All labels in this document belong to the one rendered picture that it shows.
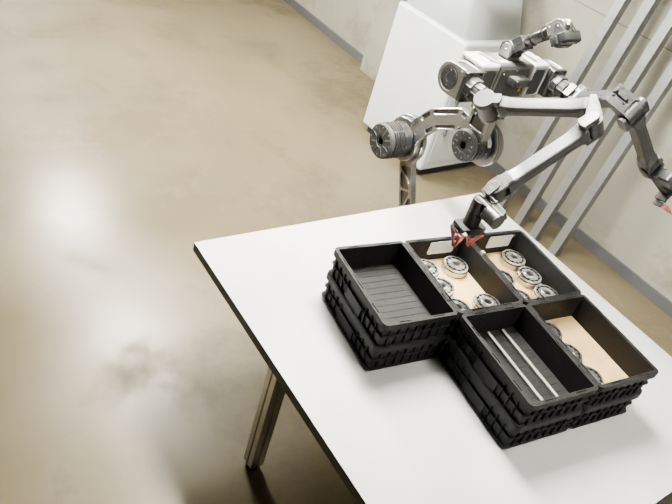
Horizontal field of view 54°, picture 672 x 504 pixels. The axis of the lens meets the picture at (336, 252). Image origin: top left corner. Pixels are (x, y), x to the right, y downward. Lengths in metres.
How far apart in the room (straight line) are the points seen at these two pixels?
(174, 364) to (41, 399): 0.56
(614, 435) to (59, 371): 2.19
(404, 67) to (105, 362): 2.99
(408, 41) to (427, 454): 3.37
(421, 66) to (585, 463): 3.15
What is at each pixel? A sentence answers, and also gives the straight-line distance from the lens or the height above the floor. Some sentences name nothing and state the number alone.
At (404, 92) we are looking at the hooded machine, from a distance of 4.92.
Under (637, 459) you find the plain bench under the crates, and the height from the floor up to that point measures 0.70.
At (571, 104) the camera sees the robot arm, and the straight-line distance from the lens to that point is 2.39.
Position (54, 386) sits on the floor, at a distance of 2.98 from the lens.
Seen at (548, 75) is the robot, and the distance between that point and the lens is 2.91.
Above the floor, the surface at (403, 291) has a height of 0.83.
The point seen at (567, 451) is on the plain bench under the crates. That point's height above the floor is 0.70.
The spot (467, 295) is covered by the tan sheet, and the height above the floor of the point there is 0.83.
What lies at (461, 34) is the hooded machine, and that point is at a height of 1.05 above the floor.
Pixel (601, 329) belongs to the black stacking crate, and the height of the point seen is 0.89.
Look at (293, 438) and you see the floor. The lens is 2.90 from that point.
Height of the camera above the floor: 2.30
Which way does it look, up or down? 36 degrees down
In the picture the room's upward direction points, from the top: 18 degrees clockwise
